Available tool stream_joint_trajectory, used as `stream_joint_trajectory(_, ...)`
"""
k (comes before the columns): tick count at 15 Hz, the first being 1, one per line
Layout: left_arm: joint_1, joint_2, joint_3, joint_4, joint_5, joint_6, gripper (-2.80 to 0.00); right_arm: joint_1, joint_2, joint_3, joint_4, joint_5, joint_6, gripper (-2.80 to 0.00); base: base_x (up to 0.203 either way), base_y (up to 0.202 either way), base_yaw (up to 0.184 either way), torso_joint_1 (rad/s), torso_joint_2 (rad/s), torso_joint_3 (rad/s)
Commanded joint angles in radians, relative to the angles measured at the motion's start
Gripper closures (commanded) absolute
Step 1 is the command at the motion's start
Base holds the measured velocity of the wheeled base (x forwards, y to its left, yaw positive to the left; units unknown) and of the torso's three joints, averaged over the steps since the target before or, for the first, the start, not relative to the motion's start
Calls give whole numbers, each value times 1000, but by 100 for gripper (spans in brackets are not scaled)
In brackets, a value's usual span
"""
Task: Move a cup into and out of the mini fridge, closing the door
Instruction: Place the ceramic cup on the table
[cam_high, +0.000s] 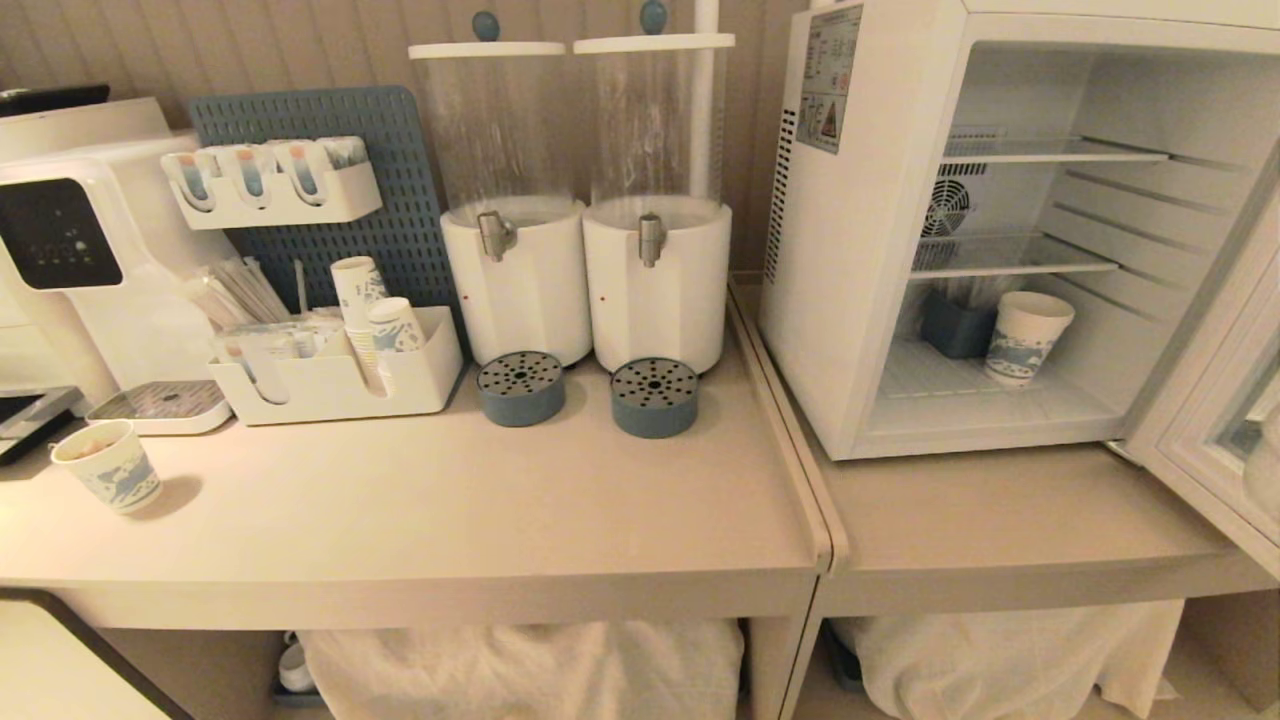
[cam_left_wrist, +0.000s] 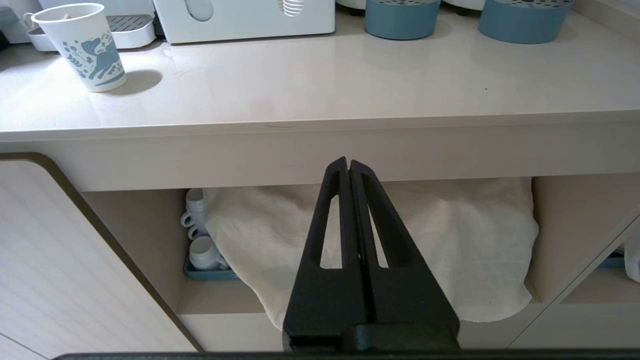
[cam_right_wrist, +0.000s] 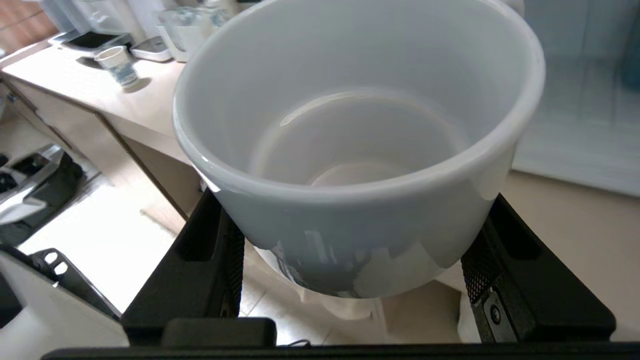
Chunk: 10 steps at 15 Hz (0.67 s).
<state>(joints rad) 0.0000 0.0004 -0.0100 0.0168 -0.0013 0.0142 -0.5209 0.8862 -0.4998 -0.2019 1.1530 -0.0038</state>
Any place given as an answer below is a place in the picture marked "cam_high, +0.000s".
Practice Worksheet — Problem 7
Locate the white vertical pipe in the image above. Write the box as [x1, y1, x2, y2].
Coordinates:
[690, 0, 723, 201]

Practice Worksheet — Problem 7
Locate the patterned paper cup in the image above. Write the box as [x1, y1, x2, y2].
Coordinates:
[984, 291, 1077, 389]
[50, 419, 163, 516]

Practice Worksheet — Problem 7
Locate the clear beverage dispenser white base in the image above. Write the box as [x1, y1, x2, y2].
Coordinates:
[408, 10, 594, 368]
[573, 0, 736, 376]

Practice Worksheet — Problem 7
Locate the blue square container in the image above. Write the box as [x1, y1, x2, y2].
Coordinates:
[920, 284, 999, 360]

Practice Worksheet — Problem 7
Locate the white pegboard shelf bin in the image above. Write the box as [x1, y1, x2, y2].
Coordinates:
[161, 137, 385, 231]

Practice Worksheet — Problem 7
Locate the blue round drip tray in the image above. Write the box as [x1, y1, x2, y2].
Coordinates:
[610, 358, 700, 439]
[476, 350, 567, 428]

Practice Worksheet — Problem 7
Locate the white drip tray metal grate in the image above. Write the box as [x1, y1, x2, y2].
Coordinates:
[85, 380, 234, 437]

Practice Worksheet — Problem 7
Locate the blue pegboard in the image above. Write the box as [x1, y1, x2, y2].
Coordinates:
[188, 85, 465, 351]

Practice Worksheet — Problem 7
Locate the white water dispenser machine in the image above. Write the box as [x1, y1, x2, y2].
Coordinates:
[0, 96, 241, 403]

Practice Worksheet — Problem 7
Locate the beige table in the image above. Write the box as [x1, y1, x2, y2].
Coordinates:
[728, 276, 1280, 720]
[0, 290, 833, 720]

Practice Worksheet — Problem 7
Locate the stack of patterned paper cups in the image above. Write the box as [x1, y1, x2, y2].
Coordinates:
[330, 256, 390, 386]
[366, 296, 425, 397]

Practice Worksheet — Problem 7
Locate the white cloth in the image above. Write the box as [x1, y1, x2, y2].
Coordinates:
[830, 599, 1186, 720]
[298, 619, 746, 720]

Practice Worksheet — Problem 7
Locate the white mini fridge door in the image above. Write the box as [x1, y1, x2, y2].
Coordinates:
[1108, 190, 1280, 579]

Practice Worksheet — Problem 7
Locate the white mini fridge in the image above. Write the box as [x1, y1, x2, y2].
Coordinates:
[757, 0, 1280, 462]

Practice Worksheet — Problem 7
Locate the white desktop organizer bin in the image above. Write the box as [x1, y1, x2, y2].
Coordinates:
[208, 305, 465, 427]

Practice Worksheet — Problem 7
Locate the wire fridge shelf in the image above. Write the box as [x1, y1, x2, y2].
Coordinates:
[911, 230, 1121, 281]
[942, 126, 1172, 165]

